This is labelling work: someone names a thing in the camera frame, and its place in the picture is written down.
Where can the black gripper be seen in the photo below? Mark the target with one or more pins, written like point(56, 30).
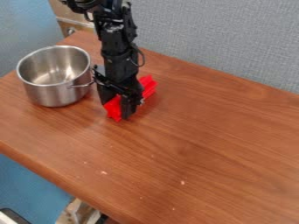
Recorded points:
point(120, 71)

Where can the white table leg frame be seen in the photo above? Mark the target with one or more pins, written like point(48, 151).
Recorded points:
point(77, 213)

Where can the wooden frame in background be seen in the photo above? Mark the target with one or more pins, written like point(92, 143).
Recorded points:
point(71, 21)

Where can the red plastic block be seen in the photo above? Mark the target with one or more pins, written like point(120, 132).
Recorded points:
point(127, 99)

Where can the metal pot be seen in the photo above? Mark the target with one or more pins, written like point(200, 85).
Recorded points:
point(56, 76)

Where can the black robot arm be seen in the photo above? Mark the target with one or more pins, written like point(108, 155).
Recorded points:
point(111, 16)

